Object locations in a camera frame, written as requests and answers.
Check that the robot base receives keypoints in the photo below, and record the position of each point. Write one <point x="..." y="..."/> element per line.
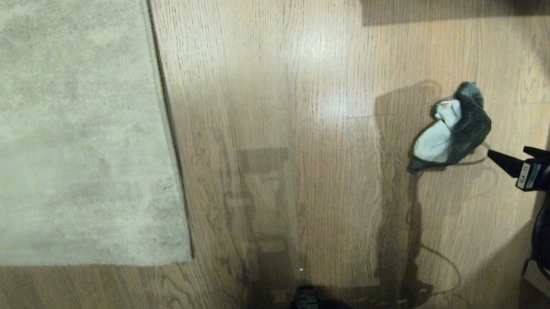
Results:
<point x="306" y="306"/>

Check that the beige rug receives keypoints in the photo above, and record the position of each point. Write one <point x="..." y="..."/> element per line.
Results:
<point x="67" y="137"/>

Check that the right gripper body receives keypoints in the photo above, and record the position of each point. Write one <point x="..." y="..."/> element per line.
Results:
<point x="539" y="173"/>

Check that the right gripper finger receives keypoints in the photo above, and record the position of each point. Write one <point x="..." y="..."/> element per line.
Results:
<point x="507" y="163"/>
<point x="538" y="152"/>

